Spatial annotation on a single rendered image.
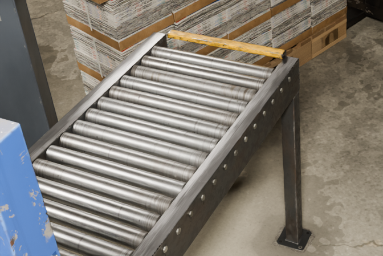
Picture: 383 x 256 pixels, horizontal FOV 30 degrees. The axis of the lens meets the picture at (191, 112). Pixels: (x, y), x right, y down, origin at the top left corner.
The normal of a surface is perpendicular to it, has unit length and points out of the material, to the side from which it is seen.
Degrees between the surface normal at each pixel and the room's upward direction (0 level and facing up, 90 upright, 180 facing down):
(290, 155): 90
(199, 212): 90
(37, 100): 90
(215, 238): 0
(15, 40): 90
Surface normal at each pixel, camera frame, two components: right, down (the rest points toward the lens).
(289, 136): -0.47, 0.55
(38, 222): 0.87, 0.21
